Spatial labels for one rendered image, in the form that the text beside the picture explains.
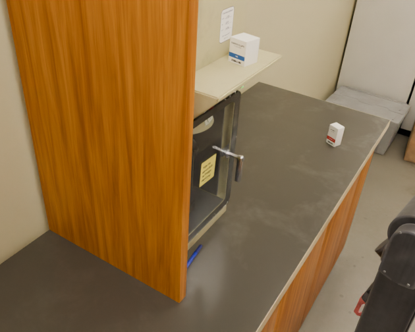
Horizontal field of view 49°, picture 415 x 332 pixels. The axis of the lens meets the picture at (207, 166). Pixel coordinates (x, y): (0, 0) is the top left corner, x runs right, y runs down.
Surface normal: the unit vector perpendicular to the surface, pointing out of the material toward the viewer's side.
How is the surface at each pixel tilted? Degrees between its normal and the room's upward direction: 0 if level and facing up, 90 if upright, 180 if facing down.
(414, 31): 90
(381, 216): 0
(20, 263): 0
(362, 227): 0
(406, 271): 90
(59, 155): 90
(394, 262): 90
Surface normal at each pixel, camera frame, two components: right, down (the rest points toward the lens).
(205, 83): 0.06, -0.83
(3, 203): 0.84, 0.34
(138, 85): -0.53, 0.45
